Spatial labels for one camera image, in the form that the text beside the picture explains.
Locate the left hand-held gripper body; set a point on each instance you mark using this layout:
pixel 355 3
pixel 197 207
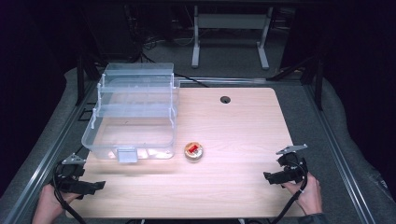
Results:
pixel 70 172

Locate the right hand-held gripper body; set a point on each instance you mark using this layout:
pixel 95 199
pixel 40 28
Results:
pixel 294 168

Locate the clear plastic tiered storage box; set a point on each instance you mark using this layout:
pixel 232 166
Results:
pixel 134 137

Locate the round tin with red label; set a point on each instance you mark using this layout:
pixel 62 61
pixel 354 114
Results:
pixel 193 151

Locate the person's right hand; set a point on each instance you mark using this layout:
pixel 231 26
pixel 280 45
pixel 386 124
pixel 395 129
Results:
pixel 308 196

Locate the person's left hand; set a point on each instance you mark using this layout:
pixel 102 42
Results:
pixel 48 202

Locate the black metal stand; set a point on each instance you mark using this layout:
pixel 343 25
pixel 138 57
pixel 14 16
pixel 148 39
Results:
pixel 318 84
pixel 81 77

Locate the short aluminium rail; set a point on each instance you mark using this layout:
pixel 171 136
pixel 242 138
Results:
pixel 224 80

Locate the grey metal desk frame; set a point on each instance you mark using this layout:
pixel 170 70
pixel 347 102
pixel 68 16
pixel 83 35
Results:
pixel 230 21

